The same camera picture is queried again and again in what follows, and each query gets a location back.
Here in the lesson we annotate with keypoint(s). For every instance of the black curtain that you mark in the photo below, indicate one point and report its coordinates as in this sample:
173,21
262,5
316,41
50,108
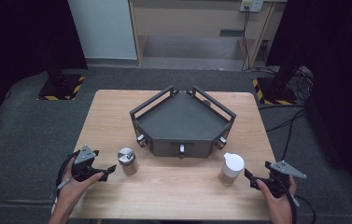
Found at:
338,77
15,37

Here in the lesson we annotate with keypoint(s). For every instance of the white wall power outlet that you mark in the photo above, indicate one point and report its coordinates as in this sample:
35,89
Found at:
251,4

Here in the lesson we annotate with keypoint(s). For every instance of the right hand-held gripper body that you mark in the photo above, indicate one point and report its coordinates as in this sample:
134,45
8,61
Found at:
278,183

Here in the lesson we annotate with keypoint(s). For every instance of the white panel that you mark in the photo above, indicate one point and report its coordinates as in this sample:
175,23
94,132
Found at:
103,28

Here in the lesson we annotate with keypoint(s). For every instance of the white-lid glass spice jar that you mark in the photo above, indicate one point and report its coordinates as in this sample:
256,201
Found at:
231,169

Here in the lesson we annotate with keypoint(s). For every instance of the wooden cabinet frame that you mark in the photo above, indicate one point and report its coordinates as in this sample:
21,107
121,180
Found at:
195,18

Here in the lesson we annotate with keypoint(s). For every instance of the black stand with striped base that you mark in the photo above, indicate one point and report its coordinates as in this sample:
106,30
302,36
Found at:
60,85
276,93

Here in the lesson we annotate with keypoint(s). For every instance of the person's left hand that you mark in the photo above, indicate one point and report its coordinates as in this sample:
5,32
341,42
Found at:
71,189

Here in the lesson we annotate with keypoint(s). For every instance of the person's right hand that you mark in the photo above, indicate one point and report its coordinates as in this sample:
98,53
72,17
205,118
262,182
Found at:
279,205

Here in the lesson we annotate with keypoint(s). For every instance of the silver-lid glass spice jar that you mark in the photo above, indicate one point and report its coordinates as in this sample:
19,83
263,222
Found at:
127,160

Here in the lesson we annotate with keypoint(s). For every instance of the black corner storage rack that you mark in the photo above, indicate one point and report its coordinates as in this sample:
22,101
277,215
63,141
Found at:
181,121

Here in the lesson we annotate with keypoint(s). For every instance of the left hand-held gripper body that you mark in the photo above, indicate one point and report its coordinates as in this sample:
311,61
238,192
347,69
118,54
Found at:
85,169

